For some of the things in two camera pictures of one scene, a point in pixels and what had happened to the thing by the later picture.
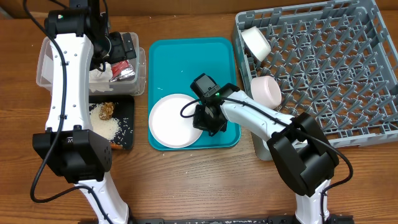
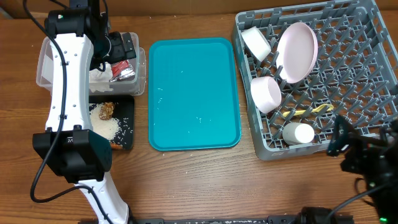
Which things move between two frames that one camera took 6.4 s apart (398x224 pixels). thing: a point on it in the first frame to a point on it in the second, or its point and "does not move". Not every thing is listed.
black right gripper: (198, 122) to (364, 154)
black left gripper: (120, 53) does not move
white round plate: (166, 125) to (296, 51)
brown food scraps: (106, 111) does not move
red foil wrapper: (122, 71) does not move
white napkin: (99, 80) does not move
